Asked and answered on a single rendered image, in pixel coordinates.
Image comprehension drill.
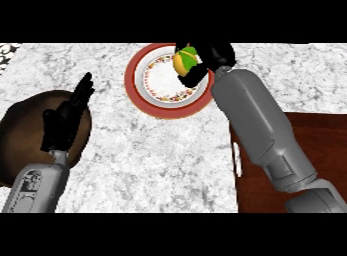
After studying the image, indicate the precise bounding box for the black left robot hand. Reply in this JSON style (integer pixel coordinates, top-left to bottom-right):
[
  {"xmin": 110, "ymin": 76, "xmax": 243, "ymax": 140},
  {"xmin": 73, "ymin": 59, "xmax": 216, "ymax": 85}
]
[{"xmin": 39, "ymin": 72, "xmax": 97, "ymax": 154}]

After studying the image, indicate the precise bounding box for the brown wooden pan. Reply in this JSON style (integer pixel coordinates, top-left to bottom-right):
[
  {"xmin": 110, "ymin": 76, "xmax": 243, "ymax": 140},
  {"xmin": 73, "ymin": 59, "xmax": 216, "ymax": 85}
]
[{"xmin": 0, "ymin": 89, "xmax": 94, "ymax": 198}]

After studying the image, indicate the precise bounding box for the dark red wooden tray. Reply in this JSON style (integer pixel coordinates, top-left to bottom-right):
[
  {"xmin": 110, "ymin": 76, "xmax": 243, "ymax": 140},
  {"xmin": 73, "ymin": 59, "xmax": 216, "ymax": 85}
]
[{"xmin": 230, "ymin": 111, "xmax": 347, "ymax": 214}]

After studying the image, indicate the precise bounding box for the red-rimmed floral plate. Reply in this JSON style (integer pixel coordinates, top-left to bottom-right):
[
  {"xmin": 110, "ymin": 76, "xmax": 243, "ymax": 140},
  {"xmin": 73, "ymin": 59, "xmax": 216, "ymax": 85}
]
[{"xmin": 123, "ymin": 42, "xmax": 218, "ymax": 120}]

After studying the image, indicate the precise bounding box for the yellow lemon with green leaf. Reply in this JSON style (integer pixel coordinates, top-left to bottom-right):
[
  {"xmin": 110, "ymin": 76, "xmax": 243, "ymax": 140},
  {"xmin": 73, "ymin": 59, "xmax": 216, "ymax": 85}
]
[{"xmin": 172, "ymin": 45, "xmax": 203, "ymax": 77}]

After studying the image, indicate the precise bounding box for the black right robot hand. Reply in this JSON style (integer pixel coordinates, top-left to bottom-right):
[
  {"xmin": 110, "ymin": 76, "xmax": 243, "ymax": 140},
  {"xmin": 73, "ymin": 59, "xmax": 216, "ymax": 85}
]
[{"xmin": 175, "ymin": 42, "xmax": 238, "ymax": 89}]

